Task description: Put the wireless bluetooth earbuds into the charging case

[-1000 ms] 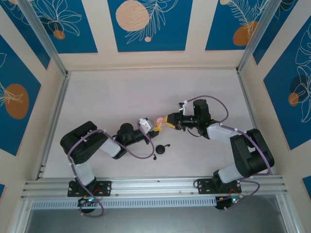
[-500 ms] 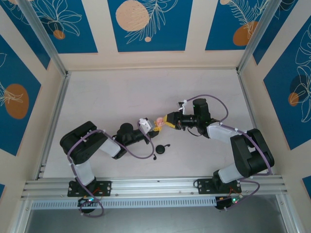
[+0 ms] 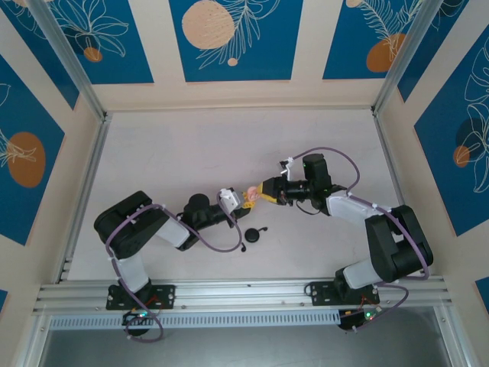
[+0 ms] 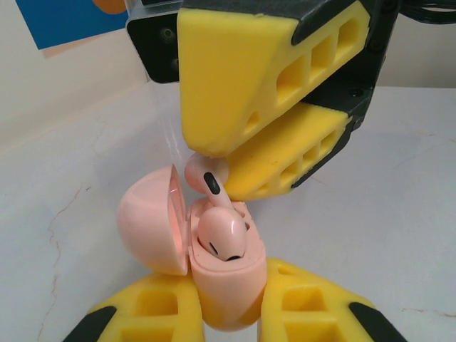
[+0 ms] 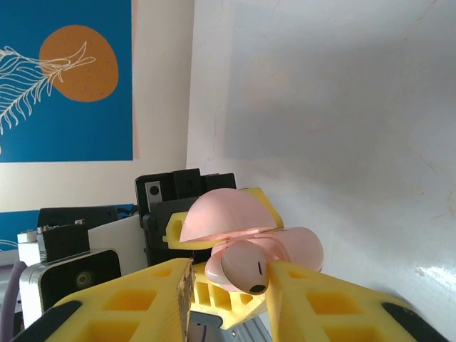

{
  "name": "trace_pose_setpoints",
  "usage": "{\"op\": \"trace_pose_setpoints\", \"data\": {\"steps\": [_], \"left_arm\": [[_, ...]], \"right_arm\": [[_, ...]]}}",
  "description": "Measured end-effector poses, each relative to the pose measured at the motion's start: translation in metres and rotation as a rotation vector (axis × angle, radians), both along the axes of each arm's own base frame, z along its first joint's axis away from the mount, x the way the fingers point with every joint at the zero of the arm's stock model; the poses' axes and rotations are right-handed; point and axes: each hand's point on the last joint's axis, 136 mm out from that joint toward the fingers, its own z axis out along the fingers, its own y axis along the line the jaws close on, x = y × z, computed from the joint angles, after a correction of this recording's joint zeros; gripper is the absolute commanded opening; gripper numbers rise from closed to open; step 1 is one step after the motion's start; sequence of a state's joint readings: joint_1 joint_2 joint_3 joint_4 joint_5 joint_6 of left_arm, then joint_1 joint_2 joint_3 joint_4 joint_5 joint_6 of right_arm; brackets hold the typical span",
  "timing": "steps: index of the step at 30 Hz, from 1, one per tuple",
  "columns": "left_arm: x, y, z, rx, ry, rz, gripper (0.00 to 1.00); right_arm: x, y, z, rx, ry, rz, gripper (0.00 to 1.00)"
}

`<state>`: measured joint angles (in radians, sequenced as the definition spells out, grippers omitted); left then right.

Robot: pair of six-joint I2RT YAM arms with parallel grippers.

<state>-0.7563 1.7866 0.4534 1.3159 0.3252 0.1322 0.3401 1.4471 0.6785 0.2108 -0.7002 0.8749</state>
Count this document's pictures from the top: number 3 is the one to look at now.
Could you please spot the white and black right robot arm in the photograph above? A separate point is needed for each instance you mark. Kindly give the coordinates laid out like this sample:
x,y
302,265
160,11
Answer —
x,y
351,210

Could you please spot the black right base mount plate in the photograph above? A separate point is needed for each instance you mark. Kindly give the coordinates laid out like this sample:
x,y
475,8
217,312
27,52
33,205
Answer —
x,y
319,292

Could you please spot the controller board with green light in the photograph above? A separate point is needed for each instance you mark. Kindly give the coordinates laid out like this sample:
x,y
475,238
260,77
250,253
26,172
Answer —
x,y
139,315
359,319

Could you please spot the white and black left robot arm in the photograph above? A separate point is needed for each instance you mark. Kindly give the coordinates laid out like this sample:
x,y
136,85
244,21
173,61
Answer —
x,y
130,221

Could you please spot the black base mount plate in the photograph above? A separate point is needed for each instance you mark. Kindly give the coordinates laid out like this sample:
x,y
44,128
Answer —
x,y
319,292
167,296

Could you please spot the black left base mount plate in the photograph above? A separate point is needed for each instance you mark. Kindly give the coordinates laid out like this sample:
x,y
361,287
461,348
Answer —
x,y
167,296

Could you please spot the black round charging case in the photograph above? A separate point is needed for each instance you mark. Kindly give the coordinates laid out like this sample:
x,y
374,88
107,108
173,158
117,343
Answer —
x,y
252,236

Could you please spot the aluminium side rail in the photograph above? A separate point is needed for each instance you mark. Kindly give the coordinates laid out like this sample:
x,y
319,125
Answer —
x,y
396,164
90,172

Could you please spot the pink earbud charging case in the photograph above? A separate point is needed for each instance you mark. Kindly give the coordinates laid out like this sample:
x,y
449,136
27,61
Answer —
x,y
252,193

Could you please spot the long aluminium base rail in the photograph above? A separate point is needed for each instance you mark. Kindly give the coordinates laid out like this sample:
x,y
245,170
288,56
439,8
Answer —
x,y
237,292

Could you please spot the aluminium frame post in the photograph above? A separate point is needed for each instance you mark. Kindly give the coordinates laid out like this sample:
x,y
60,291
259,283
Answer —
x,y
68,57
452,340
405,57
35,340

